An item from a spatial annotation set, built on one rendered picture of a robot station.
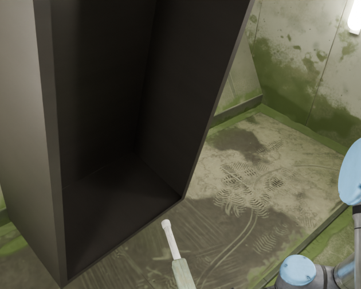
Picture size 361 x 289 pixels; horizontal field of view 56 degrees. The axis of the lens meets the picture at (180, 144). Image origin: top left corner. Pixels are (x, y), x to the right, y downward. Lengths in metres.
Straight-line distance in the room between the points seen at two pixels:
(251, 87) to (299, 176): 0.95
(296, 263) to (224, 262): 0.79
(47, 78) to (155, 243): 1.39
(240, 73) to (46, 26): 2.46
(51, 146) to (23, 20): 0.25
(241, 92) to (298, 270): 2.03
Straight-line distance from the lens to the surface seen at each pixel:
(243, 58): 2.99
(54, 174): 0.77
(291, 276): 1.07
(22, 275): 1.88
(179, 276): 1.12
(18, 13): 0.60
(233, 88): 2.84
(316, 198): 2.32
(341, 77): 2.68
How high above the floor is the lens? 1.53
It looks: 36 degrees down
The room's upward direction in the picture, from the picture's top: 4 degrees clockwise
